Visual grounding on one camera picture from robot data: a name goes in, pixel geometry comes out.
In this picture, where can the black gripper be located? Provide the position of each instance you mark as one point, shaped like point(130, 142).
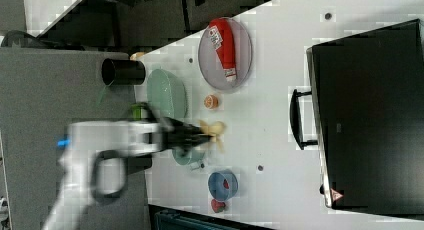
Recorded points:
point(167, 136)

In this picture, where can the red ketchup bottle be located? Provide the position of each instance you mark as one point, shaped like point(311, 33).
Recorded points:
point(221, 36)

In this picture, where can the teal measuring cup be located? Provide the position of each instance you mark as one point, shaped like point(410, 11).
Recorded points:
point(192, 158)

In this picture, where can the peeled toy banana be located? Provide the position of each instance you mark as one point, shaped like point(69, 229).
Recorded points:
point(215, 131)

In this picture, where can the blue bowl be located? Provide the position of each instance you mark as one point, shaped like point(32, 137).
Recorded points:
point(216, 188)

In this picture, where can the black cylinder cup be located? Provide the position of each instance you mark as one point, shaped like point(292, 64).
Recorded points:
point(122, 72)

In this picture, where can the green plastic cup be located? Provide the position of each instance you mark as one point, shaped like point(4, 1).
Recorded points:
point(138, 111)

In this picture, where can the red strawberry on table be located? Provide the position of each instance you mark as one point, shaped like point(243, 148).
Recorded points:
point(217, 206)

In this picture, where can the orange half slice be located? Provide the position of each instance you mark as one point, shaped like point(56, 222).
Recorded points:
point(211, 102)

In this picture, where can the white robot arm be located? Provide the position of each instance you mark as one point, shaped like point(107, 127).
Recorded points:
point(96, 161)

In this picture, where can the black toaster oven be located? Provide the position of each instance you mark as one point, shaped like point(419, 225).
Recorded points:
point(364, 112)

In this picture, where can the red strawberry in bowl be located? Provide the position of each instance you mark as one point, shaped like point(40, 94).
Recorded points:
point(226, 184)

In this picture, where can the green perforated colander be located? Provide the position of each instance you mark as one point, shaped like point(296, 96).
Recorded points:
point(167, 93)

